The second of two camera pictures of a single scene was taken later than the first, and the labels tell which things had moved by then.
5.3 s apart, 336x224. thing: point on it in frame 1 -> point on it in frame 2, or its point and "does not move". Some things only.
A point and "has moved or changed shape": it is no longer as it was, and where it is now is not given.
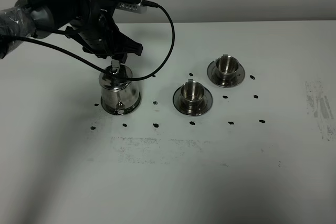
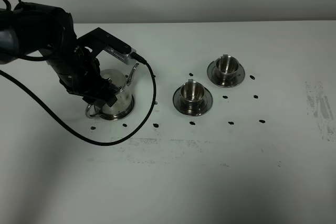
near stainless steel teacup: x=192 y=92 does not move
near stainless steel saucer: x=207 y=102 does not move
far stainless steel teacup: x=226 y=67 does not move
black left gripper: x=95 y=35 -> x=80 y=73
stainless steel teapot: x=119 y=96 has moved or changed shape
